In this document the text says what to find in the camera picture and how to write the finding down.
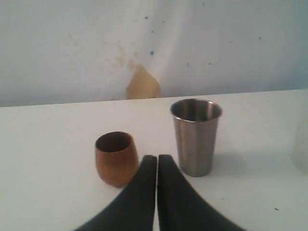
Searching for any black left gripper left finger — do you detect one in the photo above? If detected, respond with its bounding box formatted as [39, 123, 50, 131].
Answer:
[77, 155, 157, 231]

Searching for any steel metal cup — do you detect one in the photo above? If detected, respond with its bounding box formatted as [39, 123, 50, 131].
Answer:
[170, 99, 222, 177]

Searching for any round wooden cup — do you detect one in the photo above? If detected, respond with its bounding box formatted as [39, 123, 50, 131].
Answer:
[95, 131, 139, 187]

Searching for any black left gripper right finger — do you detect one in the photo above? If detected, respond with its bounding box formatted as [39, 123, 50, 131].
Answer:
[157, 154, 243, 231]

